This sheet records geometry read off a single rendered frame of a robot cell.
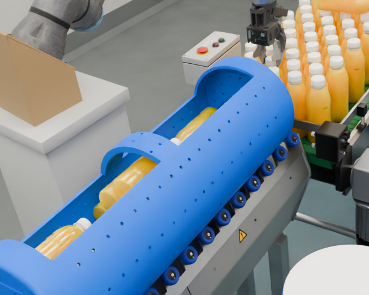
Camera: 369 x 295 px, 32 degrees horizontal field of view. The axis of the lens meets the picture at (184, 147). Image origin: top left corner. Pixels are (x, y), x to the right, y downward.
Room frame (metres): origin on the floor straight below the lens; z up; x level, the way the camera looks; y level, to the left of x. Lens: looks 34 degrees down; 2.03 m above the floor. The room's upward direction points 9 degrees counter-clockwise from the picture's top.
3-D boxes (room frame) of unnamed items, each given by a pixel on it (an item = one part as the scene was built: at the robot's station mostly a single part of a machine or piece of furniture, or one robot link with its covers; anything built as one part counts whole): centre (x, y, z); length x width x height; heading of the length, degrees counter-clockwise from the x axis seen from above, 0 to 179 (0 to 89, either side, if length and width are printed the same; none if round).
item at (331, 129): (1.50, -0.41, 0.95); 0.10 x 0.07 x 0.10; 50
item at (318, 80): (1.60, -0.40, 1.09); 0.04 x 0.04 x 0.02
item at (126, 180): (1.22, 0.09, 1.16); 0.19 x 0.07 x 0.07; 140
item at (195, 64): (1.94, -0.14, 1.05); 0.20 x 0.10 x 0.10; 140
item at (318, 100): (1.60, -0.40, 0.99); 0.07 x 0.07 x 0.19
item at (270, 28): (1.75, -0.29, 1.24); 0.09 x 0.08 x 0.12; 140
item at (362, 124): (1.62, -0.54, 0.94); 0.03 x 0.02 x 0.08; 140
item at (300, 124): (1.66, -0.28, 0.96); 0.40 x 0.01 x 0.03; 50
